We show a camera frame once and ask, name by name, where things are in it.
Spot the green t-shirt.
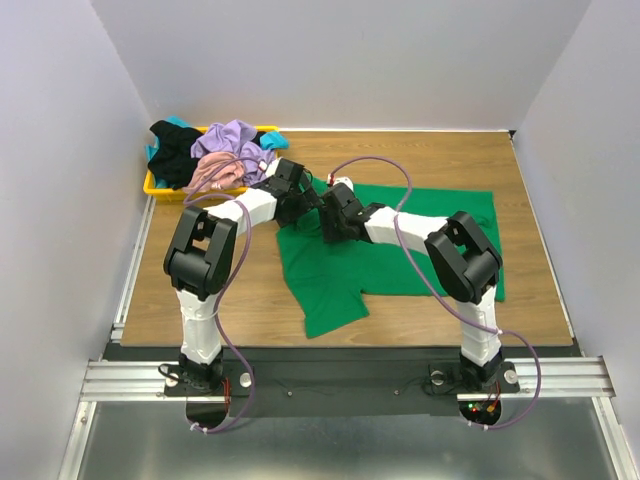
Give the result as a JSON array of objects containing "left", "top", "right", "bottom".
[{"left": 276, "top": 188, "right": 501, "bottom": 338}]

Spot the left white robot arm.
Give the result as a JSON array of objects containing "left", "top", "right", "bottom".
[{"left": 159, "top": 158, "right": 318, "bottom": 396}]

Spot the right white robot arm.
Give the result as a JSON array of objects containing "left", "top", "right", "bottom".
[{"left": 319, "top": 182, "right": 504, "bottom": 390}]

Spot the teal t-shirt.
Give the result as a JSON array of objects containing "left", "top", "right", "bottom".
[{"left": 146, "top": 117, "right": 289, "bottom": 194}]

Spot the lavender t-shirt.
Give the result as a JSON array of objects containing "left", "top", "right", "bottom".
[{"left": 191, "top": 120, "right": 276, "bottom": 187}]

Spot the pink t-shirt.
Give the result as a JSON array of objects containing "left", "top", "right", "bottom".
[{"left": 182, "top": 152, "right": 246, "bottom": 194}]

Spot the black t-shirt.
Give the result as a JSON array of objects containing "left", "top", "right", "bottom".
[{"left": 148, "top": 120, "right": 203, "bottom": 190}]

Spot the yellow plastic bin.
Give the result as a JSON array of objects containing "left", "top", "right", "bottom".
[{"left": 143, "top": 117, "right": 289, "bottom": 202}]

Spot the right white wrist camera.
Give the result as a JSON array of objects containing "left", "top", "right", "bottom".
[{"left": 327, "top": 173, "right": 354, "bottom": 193}]

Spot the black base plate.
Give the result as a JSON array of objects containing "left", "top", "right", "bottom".
[{"left": 82, "top": 347, "right": 600, "bottom": 426}]

